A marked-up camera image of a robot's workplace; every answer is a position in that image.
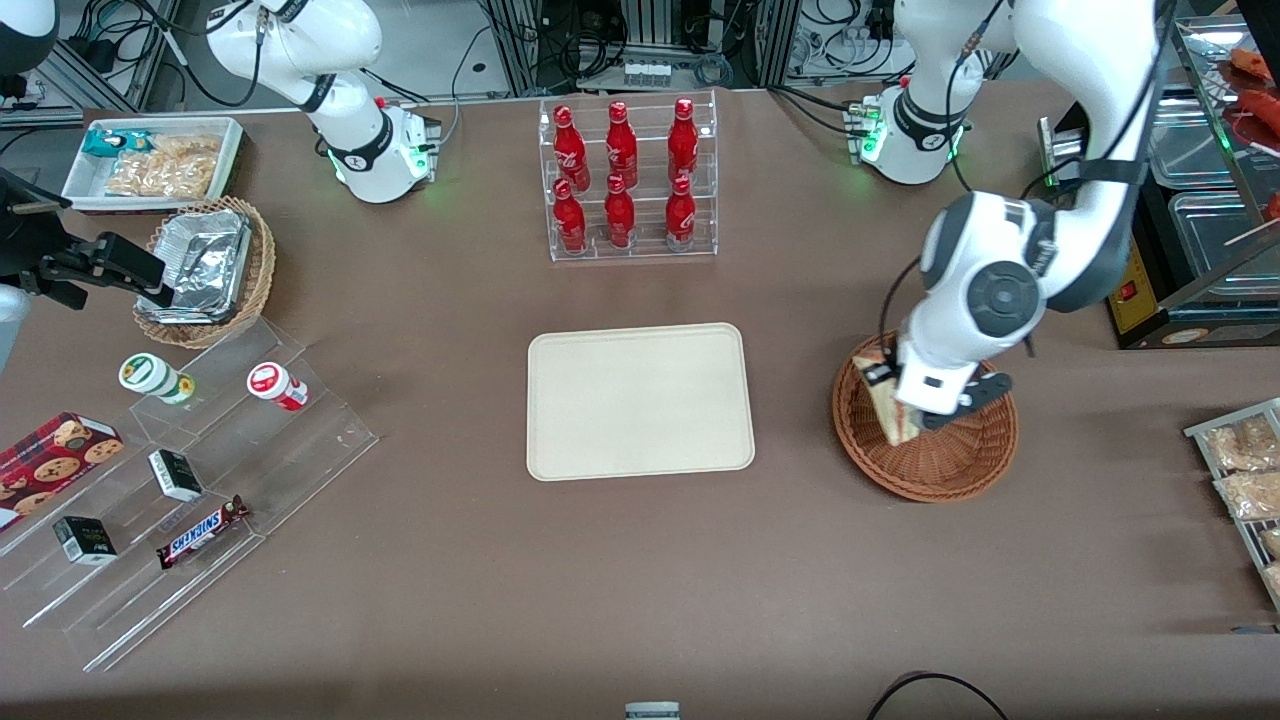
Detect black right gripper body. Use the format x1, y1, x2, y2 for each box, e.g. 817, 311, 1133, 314
0, 168, 73, 283

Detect triangle sandwich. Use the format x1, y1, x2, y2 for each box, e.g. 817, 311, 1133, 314
867, 345, 925, 447

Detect brown wicker basket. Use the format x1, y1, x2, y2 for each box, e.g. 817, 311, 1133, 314
832, 328, 1020, 503

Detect light wicker basket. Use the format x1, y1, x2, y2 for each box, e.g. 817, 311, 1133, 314
132, 195, 277, 350

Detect beige plastic tray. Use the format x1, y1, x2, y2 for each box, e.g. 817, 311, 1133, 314
526, 322, 757, 483

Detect stacked aluminium foil containers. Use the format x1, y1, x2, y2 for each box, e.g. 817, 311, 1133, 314
138, 207, 253, 325

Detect white rectangular snack bin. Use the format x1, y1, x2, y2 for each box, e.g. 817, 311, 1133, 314
61, 116, 245, 214

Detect clear bag of chips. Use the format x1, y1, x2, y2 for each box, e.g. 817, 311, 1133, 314
104, 134, 222, 200

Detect green lid white cup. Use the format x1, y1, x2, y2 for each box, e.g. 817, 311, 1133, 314
118, 352, 197, 407

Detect teal snack packet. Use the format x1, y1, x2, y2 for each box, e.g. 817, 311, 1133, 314
81, 127, 153, 160

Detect red chocolate chip cookie box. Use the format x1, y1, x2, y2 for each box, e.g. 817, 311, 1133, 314
0, 411, 126, 532

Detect red lid white cup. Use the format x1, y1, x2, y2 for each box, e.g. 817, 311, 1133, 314
246, 361, 310, 413

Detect black food warmer cabinet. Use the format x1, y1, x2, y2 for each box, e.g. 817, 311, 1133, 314
1037, 14, 1280, 352

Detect small black carton box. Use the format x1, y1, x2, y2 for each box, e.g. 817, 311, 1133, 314
147, 448, 205, 504
51, 515, 119, 567

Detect red cola bottle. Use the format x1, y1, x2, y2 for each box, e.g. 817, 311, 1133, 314
553, 105, 592, 192
552, 178, 589, 255
605, 101, 640, 189
665, 175, 698, 252
667, 97, 700, 184
603, 174, 637, 250

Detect clear acrylic stepped shelf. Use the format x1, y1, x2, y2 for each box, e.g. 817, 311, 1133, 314
0, 317, 380, 674

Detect clear acrylic bottle rack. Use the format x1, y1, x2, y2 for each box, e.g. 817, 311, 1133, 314
538, 89, 720, 264

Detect Snickers chocolate bar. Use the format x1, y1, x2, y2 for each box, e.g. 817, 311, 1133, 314
156, 494, 252, 572

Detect steel food pan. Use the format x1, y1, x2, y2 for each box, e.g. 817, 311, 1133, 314
1166, 188, 1280, 303
1148, 92, 1243, 193

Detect grey wire rack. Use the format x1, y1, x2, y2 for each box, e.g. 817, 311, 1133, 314
1184, 397, 1280, 613

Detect black cable loop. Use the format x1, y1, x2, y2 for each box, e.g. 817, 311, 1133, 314
864, 671, 1012, 720

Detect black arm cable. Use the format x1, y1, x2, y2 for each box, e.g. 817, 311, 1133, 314
878, 0, 1176, 353

